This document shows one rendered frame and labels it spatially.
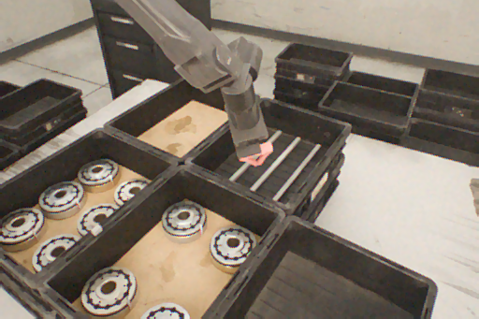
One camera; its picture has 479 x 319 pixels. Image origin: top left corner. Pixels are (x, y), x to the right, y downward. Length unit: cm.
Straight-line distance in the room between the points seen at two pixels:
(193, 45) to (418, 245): 83
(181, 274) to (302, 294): 25
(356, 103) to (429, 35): 184
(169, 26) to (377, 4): 332
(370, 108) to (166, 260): 150
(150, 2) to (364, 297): 67
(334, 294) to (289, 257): 12
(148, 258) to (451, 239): 80
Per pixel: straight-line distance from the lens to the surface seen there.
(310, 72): 227
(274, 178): 107
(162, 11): 59
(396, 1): 380
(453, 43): 387
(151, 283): 87
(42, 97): 234
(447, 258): 118
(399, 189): 131
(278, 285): 85
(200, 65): 62
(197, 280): 86
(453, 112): 222
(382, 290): 86
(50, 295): 79
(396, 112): 211
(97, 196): 107
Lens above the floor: 154
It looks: 36 degrees down
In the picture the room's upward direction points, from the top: straight up
